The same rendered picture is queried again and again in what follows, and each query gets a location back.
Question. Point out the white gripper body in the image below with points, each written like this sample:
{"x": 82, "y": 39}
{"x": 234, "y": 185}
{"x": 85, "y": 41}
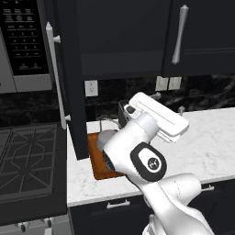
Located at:
{"x": 162, "y": 117}

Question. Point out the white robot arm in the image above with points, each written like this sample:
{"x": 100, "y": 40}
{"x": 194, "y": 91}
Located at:
{"x": 171, "y": 202}

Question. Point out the grey kettle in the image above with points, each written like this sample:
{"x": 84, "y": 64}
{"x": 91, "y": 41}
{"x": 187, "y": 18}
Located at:
{"x": 106, "y": 138}

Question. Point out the dark upper cabinet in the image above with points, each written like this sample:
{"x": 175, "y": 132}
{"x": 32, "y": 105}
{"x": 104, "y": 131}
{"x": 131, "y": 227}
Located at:
{"x": 122, "y": 36}

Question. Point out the dark cabinet door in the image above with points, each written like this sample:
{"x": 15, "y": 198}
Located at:
{"x": 208, "y": 36}
{"x": 72, "y": 91}

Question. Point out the brown wooden tray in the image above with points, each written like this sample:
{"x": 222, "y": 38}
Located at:
{"x": 98, "y": 169}

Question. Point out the black toaster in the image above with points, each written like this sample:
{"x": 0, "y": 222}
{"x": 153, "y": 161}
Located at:
{"x": 122, "y": 118}

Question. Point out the dark drawer front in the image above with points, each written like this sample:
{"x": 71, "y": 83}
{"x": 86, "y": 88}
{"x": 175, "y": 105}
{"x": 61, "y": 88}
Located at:
{"x": 221, "y": 208}
{"x": 101, "y": 221}

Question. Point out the black and silver microwave oven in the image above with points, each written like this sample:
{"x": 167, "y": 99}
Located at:
{"x": 24, "y": 46}

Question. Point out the black gas stove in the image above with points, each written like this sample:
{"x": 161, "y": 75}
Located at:
{"x": 27, "y": 165}

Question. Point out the silver stove knob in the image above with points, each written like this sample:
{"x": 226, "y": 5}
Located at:
{"x": 22, "y": 227}
{"x": 48, "y": 223}

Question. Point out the white wall socket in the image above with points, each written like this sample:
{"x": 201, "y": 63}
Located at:
{"x": 175, "y": 83}
{"x": 91, "y": 88}
{"x": 162, "y": 83}

